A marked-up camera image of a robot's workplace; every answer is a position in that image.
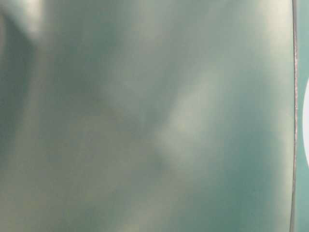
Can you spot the large white bowl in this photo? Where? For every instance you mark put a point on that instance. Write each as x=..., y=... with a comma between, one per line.
x=147, y=115

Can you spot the speckled teardrop-shaped dish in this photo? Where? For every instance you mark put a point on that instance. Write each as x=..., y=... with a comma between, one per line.
x=305, y=122

